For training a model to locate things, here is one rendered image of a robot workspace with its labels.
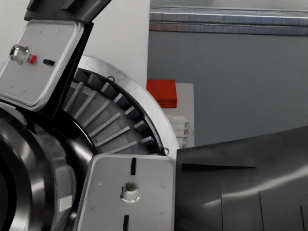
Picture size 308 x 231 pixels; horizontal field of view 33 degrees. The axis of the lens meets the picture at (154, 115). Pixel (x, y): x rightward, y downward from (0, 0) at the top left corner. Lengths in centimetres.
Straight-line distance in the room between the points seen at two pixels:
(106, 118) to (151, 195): 12
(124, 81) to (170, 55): 56
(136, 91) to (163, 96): 47
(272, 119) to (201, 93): 17
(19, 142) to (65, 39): 8
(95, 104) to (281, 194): 19
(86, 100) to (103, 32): 15
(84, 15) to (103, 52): 26
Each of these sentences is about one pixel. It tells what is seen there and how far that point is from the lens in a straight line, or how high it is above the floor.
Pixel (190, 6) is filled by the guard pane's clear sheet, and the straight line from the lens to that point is 106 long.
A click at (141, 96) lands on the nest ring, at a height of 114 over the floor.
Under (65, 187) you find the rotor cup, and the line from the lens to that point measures 32.
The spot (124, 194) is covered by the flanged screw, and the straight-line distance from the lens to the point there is 35.
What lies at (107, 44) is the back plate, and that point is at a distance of 59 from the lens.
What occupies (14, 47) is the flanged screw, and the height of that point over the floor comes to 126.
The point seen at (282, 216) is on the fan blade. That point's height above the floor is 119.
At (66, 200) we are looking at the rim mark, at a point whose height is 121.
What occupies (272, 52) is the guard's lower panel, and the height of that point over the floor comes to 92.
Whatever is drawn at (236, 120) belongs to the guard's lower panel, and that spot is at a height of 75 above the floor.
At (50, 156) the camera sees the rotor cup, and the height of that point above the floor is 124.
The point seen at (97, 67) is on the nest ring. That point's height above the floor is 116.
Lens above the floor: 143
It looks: 35 degrees down
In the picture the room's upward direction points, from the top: 1 degrees clockwise
